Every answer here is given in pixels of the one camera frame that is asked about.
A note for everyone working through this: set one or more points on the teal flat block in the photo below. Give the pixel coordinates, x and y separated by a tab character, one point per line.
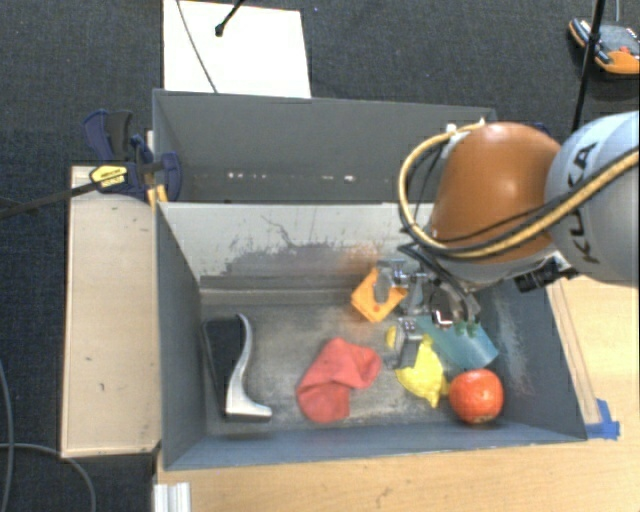
467	350

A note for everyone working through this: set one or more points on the pale wood board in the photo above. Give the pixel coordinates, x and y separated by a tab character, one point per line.
112	325

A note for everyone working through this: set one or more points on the orange block with holes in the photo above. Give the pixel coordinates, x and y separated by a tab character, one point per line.
367	300

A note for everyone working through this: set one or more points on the black cylinder on white bracket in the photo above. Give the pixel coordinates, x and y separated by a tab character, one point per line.
542	276

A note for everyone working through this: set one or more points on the black and silver stapler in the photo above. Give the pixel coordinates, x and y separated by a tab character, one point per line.
240	380

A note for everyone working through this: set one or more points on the orange fruit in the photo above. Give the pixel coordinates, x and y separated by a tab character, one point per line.
476	396

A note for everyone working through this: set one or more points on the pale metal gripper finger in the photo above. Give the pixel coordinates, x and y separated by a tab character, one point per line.
384	287
409	350

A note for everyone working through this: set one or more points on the yellow crumpled toy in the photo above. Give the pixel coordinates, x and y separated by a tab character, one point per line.
427	377

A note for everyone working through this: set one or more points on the grey metal bin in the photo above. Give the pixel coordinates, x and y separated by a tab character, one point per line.
280	310

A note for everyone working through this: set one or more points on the red cloth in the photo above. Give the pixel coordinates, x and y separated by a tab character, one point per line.
335	380

